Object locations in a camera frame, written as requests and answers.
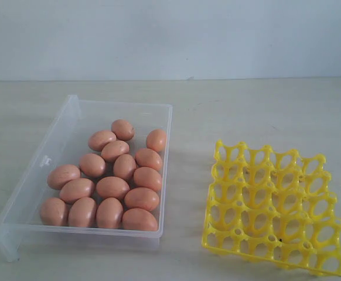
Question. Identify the clear plastic bin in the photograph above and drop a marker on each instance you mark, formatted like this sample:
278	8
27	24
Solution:
64	144

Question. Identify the brown egg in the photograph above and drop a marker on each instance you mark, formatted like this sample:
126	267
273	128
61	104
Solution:
76	189
148	158
113	150
99	139
54	212
61	175
156	140
112	187
82	213
123	129
124	167
148	177
92	165
142	197
109	213
139	219

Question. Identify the yellow plastic egg tray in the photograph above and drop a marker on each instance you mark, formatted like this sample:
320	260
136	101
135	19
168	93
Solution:
265	205

